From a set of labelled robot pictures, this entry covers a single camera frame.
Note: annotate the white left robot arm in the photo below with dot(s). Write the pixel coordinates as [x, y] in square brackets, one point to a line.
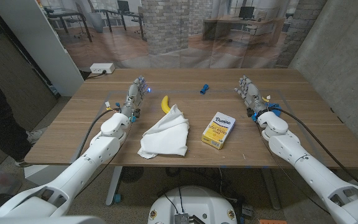
[98, 152]

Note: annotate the black round fan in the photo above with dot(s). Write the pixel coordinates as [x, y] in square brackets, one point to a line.
[131, 174]

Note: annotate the white upright panel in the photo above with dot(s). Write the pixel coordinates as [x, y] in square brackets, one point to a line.
[39, 40]

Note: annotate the white towel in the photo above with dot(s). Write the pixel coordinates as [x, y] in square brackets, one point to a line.
[166, 137]

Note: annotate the orange flat item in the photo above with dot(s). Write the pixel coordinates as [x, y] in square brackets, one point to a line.
[272, 221]

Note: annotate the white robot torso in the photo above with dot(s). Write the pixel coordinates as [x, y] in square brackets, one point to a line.
[193, 205]

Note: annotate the yellow toy banana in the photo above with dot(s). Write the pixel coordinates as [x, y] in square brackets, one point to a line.
[165, 104]

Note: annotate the white power strip box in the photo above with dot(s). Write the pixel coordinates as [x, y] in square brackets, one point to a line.
[102, 68]

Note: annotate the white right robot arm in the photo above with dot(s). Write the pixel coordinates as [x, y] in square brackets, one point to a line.
[306, 169]

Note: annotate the grey table leg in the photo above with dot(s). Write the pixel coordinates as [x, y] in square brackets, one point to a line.
[271, 189]

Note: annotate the yellow white sugar box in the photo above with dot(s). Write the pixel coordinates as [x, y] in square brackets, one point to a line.
[218, 130]

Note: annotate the white table leg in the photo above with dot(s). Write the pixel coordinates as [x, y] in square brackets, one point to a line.
[113, 186]

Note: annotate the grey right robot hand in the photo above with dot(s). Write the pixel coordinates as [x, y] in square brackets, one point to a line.
[253, 95]

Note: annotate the small blue plastic piece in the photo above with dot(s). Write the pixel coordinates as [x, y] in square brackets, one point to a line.
[204, 89]

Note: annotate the printed office backdrop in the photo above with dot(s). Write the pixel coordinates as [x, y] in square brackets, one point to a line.
[166, 31]

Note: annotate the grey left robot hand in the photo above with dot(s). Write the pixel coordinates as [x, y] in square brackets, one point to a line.
[134, 93]

